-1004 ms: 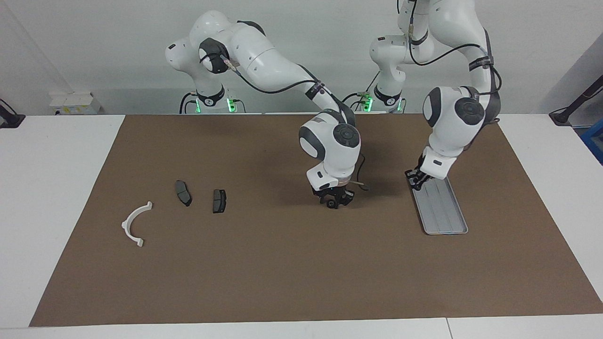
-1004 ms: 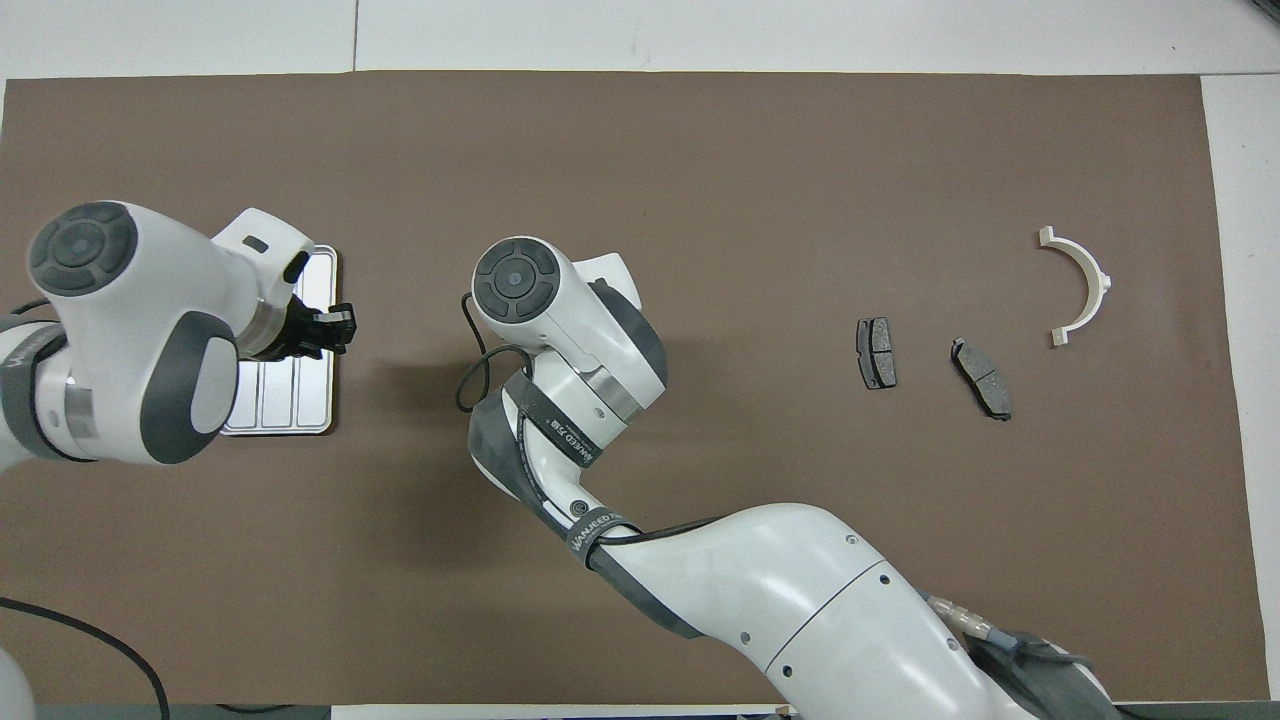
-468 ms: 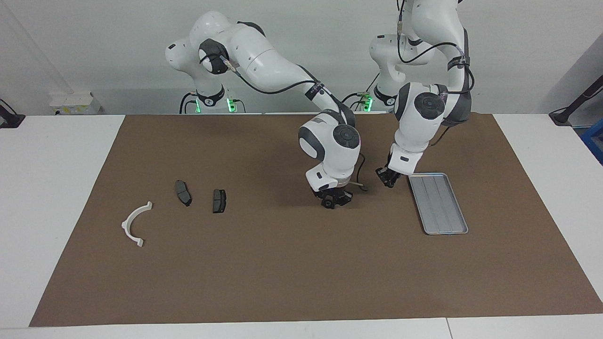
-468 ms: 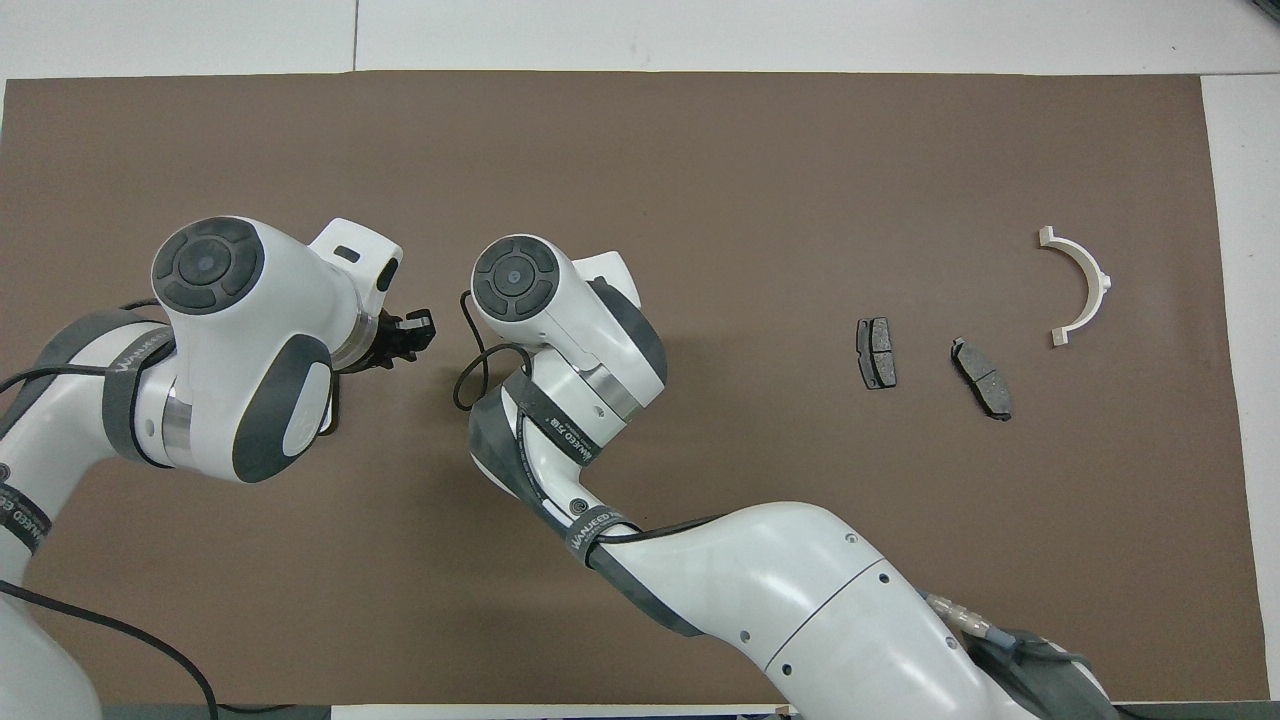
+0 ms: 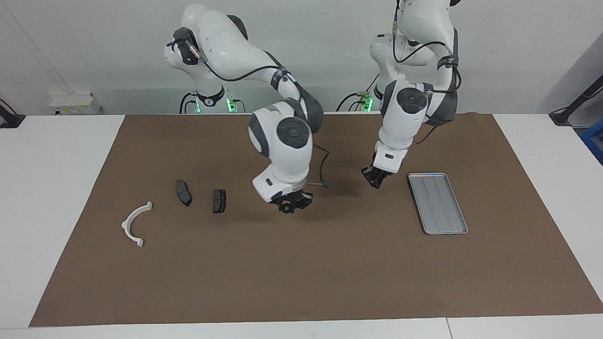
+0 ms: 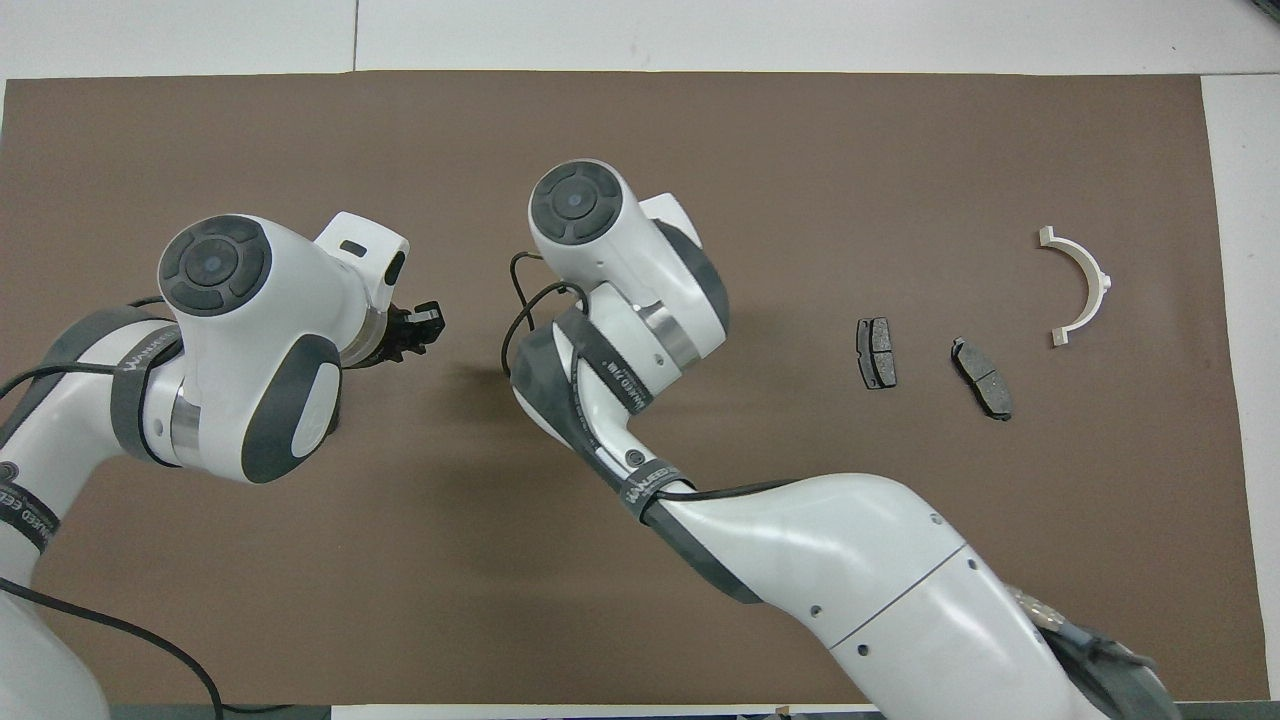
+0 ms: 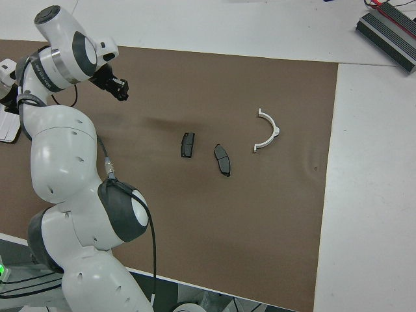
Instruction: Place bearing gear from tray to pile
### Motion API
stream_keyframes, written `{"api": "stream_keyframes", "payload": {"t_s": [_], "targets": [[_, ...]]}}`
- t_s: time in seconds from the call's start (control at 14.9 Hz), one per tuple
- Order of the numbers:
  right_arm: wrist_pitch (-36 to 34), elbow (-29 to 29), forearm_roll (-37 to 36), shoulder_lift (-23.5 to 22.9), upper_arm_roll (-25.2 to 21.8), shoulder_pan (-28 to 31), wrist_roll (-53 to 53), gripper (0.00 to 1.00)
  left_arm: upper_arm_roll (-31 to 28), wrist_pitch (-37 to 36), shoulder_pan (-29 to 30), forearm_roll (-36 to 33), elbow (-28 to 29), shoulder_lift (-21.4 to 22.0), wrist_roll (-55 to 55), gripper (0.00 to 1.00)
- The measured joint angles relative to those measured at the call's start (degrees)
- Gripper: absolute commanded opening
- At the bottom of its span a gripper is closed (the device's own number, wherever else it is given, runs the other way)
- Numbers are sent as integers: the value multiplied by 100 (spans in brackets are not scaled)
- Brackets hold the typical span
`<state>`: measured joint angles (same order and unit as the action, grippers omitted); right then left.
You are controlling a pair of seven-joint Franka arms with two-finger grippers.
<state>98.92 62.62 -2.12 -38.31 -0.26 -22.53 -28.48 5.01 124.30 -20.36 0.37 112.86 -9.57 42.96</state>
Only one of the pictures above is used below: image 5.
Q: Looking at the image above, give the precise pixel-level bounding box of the silver metal tray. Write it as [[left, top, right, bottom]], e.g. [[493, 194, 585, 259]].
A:
[[408, 172, 469, 235]]

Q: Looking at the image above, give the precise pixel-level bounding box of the brown table mat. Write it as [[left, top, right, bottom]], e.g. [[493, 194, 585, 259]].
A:
[[29, 113, 603, 327]]

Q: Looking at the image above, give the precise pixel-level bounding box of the dark grey curved brake pad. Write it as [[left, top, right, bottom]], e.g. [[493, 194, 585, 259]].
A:
[[175, 180, 192, 207]]

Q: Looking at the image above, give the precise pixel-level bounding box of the black angled stand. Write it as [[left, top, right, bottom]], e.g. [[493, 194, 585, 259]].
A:
[[549, 75, 603, 127]]

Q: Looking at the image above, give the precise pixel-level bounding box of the blue crate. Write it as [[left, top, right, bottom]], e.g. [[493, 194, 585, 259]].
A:
[[580, 118, 603, 165]]

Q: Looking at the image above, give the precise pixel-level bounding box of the white power strip box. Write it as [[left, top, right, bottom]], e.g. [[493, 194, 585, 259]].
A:
[[49, 92, 102, 116]]

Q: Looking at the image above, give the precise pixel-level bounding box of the black clamp stand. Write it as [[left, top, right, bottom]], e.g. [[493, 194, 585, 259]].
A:
[[0, 99, 25, 129]]

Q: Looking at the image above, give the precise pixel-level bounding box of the black left base cable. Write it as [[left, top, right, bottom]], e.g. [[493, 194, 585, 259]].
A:
[[336, 75, 381, 112]]

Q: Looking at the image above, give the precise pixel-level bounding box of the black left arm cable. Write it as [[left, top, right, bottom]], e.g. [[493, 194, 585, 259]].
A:
[[392, 0, 462, 146]]

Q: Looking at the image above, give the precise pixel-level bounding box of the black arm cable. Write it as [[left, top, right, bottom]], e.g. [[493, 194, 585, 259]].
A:
[[177, 40, 330, 189], [392, 0, 462, 146]]

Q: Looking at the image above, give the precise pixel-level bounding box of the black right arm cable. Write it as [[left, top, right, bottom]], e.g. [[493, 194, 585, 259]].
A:
[[177, 40, 330, 189]]

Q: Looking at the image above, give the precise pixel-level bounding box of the white semicircular plastic bracket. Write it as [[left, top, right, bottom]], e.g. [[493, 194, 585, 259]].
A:
[[122, 202, 153, 248]]

